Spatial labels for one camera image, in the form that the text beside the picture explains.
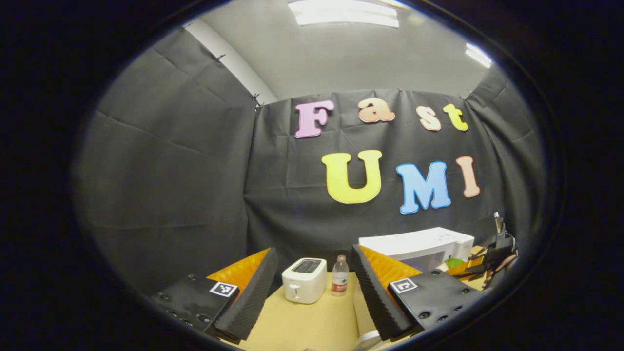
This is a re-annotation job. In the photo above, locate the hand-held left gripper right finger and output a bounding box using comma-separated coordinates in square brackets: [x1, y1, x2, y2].
[351, 245, 483, 342]

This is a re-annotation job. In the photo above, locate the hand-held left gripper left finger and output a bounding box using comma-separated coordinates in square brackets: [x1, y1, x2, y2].
[151, 248, 279, 344]

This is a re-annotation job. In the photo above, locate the white microwave oven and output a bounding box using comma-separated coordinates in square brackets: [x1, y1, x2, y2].
[353, 227, 475, 351]

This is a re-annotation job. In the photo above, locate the clear bottle with red label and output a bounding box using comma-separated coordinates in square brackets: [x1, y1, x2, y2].
[331, 255, 350, 297]

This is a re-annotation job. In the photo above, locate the white toaster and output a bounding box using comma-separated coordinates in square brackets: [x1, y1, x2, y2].
[282, 258, 328, 304]

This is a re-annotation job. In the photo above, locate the black backdrop cloth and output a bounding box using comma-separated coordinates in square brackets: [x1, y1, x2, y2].
[73, 27, 544, 298]

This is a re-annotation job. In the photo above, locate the small ceiling light panel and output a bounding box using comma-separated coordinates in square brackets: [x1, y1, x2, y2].
[465, 43, 493, 68]

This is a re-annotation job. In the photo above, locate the large ceiling light panel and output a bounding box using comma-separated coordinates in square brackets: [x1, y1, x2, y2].
[288, 0, 400, 27]

